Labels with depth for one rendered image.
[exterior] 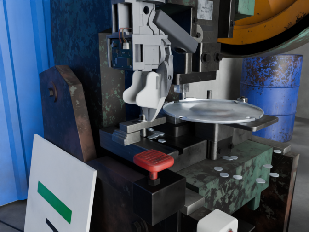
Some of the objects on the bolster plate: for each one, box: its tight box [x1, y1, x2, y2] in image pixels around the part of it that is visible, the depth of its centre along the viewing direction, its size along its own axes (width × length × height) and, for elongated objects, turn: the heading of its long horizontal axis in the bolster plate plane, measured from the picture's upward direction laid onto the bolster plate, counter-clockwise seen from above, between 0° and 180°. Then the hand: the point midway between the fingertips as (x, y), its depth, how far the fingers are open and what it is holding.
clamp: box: [112, 106, 166, 146], centre depth 79 cm, size 6×17×10 cm, turn 133°
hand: (152, 113), depth 50 cm, fingers closed
